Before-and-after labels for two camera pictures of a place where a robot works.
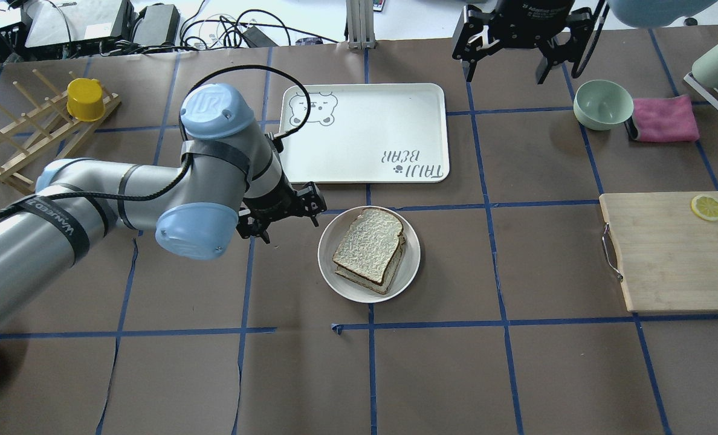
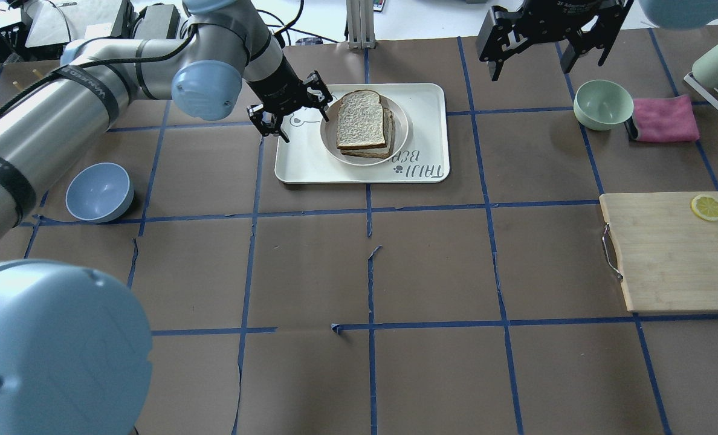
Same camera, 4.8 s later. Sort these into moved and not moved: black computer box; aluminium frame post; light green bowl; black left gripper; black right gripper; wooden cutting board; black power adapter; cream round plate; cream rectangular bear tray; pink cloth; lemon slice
Moved: cream round plate; black left gripper; black right gripper
Not moved: light green bowl; lemon slice; black computer box; black power adapter; wooden cutting board; cream rectangular bear tray; pink cloth; aluminium frame post
